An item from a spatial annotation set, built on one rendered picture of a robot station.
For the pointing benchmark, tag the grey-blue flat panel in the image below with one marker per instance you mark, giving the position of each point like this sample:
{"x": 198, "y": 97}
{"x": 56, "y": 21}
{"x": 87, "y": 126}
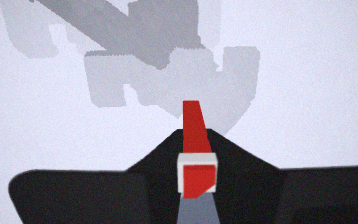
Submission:
{"x": 198, "y": 211}

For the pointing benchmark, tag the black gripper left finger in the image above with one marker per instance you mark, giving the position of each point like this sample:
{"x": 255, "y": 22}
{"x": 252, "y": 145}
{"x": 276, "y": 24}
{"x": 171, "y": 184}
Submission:
{"x": 144, "y": 193}

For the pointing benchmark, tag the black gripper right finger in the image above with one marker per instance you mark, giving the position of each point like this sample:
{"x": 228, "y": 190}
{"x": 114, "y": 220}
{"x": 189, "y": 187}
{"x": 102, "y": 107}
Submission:
{"x": 250, "y": 190}

